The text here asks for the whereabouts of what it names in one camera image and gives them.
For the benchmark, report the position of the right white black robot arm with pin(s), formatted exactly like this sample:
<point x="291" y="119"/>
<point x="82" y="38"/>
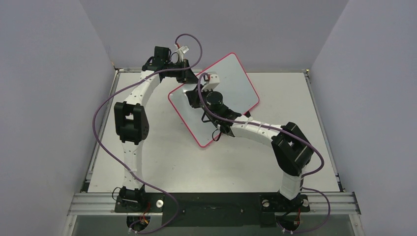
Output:
<point x="292" y="150"/>

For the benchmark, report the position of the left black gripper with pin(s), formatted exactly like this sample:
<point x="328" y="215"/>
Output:
<point x="188" y="77"/>

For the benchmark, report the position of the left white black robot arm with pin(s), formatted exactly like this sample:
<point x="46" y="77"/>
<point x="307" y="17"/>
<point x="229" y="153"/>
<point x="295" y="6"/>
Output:
<point x="132" y="125"/>

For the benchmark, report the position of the pink framed whiteboard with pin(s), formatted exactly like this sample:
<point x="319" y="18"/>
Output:
<point x="237" y="90"/>

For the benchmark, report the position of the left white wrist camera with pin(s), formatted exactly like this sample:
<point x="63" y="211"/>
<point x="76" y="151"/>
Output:
<point x="182" y="50"/>

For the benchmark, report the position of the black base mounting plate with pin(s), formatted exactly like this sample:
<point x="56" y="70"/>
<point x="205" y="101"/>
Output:
<point x="212" y="209"/>

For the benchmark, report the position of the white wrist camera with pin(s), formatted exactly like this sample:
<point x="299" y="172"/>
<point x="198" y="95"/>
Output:
<point x="182" y="50"/>
<point x="211" y="81"/>

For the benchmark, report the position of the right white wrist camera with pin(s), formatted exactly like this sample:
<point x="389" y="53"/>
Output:
<point x="211" y="81"/>

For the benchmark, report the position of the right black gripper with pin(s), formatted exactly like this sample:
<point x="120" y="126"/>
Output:
<point x="195" y="99"/>

